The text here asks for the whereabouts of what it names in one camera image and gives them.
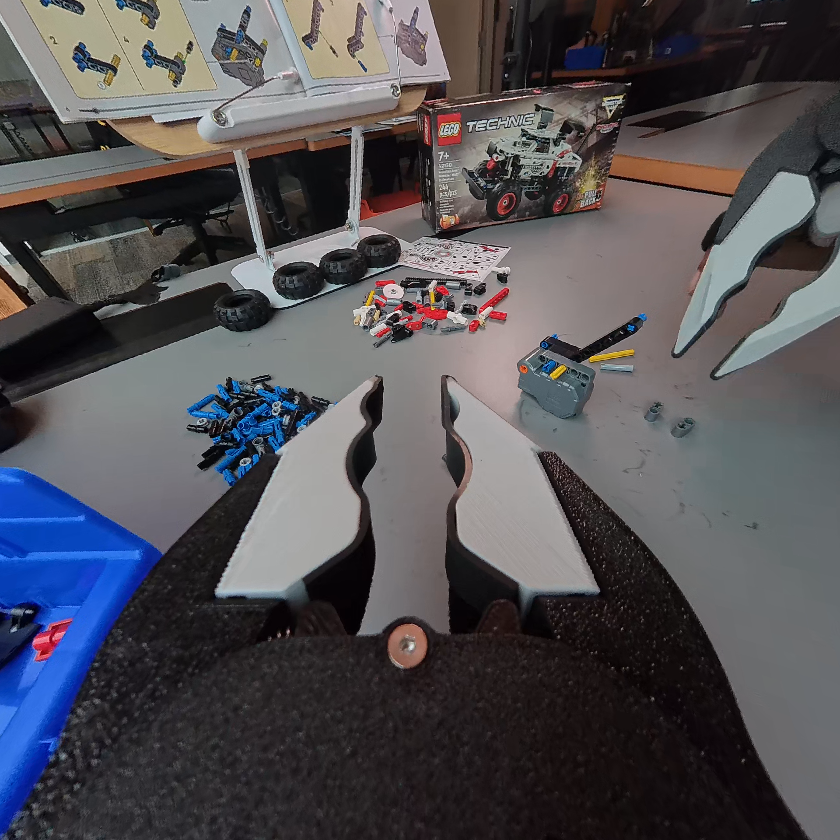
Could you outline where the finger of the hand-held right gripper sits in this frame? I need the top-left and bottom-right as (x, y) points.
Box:
(671, 169), (823, 359)
(710, 259), (840, 382)

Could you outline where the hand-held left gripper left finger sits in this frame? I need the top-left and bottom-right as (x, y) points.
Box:
(215, 375), (386, 603)

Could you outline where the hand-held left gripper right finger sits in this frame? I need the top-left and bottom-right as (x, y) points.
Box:
(441, 375), (601, 613)

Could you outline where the pile of blue black pins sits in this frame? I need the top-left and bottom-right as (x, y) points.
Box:
(187, 375), (337, 487)

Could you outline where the grey wood-edged table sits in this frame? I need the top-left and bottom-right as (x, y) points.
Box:
(0, 118), (421, 212)
(610, 80), (840, 196)

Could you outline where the grey motor block assembly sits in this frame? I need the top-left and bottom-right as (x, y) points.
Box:
(516, 313), (648, 421)

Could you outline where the black toy tyre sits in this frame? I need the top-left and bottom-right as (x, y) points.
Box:
(214, 289), (273, 334)
(319, 248), (368, 286)
(357, 234), (403, 269)
(272, 262), (323, 301)

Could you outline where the pile of red grey pieces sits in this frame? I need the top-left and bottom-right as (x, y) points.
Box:
(351, 276), (511, 349)

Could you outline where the blue plastic bin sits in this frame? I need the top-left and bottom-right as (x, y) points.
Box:
(0, 467), (163, 829)

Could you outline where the toy truck cardboard box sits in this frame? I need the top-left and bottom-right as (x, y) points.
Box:
(416, 82), (632, 232)

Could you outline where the white sticker sheet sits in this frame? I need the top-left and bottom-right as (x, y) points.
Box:
(397, 236), (511, 275)

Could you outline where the red toy piece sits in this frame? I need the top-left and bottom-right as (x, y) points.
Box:
(33, 618), (74, 661)

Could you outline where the black foam pad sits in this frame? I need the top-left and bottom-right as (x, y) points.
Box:
(0, 282), (235, 403)

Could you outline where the black toy piece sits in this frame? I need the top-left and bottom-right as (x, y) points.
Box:
(0, 602), (38, 668)

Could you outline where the black office chair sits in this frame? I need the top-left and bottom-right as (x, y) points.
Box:
(123, 161), (248, 266)

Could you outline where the wooden white book stand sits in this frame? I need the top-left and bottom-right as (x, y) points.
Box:
(105, 79), (422, 309)

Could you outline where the building instruction booklet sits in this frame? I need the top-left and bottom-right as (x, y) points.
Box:
(0, 0), (451, 126)

